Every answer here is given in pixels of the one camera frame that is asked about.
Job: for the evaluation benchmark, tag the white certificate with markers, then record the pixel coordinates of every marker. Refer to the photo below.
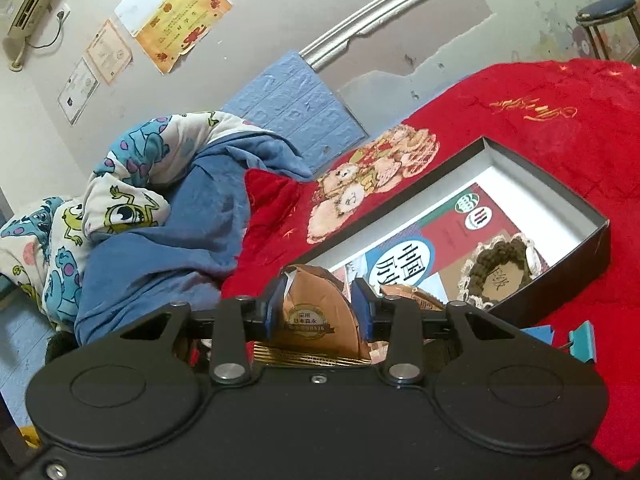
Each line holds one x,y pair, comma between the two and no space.
77,90

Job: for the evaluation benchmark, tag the brown-bordered certificate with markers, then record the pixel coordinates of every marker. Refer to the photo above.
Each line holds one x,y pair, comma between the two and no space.
107,52

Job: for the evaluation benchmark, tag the orange certificate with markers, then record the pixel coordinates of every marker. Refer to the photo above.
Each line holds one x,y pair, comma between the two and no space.
185,22

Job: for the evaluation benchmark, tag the teal binder clip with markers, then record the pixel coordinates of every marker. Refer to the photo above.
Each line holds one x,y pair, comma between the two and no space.
585,342

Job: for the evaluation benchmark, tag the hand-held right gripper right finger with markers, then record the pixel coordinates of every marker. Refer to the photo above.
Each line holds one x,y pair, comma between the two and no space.
362,310

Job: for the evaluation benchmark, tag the white wall moulding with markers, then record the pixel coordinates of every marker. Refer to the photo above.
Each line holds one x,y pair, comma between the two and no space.
380,0

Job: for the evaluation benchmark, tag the white paper sheet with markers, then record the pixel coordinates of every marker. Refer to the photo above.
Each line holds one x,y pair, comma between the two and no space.
132,7

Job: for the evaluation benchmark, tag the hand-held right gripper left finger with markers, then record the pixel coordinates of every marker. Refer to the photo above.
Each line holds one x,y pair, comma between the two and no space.
273,310

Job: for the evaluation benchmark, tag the blue foam wall panel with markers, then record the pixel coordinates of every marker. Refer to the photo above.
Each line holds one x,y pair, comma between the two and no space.
295,100

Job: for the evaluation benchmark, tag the blue round stool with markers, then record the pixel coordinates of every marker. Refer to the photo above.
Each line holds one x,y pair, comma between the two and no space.
607,7

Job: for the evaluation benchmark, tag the printed book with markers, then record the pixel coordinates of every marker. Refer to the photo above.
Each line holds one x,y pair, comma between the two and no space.
440,240

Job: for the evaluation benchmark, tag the red printed blanket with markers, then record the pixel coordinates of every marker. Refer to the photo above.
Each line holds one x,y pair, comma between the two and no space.
525,125

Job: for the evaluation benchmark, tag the blue binder clip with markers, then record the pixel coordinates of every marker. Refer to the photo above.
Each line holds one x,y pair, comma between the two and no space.
537,334

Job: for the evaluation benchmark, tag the brown lace-trimmed scrunchie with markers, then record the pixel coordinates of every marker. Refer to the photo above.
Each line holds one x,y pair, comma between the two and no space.
480,260

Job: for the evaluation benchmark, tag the blue cartoon quilt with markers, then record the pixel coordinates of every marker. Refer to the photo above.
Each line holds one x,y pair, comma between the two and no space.
150,240

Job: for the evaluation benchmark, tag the black cardboard box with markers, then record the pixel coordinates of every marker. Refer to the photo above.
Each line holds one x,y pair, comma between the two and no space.
595,240

